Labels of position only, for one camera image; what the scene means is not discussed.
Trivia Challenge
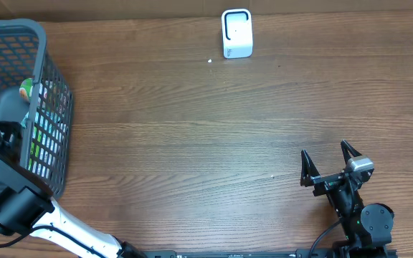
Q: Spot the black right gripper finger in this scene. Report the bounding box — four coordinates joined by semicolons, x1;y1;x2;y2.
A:
300;150;320;181
341;140;361;163

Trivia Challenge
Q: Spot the teal wet wipes packet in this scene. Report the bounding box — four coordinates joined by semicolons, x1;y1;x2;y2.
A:
20;113;29;128

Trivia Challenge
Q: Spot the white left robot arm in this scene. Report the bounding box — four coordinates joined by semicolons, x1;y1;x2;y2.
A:
0;121;144;257

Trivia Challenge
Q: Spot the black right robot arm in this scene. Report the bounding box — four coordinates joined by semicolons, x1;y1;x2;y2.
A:
299;140;397;257

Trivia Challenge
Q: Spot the white barcode scanner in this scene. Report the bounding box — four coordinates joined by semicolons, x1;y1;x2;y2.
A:
221;9;253;59

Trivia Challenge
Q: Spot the dark grey plastic basket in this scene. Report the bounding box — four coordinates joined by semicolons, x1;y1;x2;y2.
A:
0;19;74;199

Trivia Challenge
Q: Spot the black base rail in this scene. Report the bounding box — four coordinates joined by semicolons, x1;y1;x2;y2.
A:
134;249;399;258

